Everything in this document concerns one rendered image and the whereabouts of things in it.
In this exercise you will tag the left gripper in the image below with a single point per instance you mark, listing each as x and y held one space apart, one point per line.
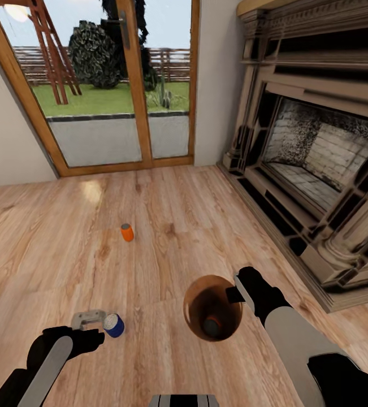
89 341

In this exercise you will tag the can of soda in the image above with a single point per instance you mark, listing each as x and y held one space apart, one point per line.
113 325
213 325
127 232

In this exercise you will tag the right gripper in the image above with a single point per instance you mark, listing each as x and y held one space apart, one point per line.
234 295

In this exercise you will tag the trash can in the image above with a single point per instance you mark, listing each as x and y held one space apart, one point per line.
207 295

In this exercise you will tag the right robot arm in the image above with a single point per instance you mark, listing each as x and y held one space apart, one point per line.
322 373

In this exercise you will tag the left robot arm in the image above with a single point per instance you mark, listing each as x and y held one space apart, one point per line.
47 356

